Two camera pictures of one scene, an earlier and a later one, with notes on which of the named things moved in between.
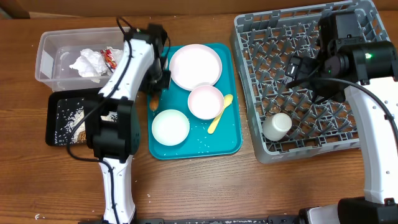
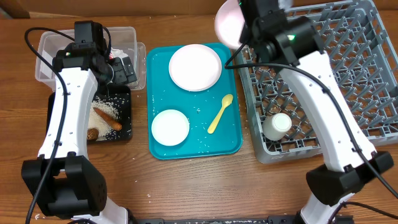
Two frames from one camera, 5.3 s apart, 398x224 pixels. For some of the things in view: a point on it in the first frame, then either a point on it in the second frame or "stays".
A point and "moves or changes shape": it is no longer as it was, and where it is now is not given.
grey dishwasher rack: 284,119 stays
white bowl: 170,127 stays
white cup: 276,126 stays
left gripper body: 156,81 to 120,76
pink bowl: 205,102 to 229,21
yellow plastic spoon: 227,101 stays
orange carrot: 154,102 moves or changes shape
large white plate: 192,65 stays
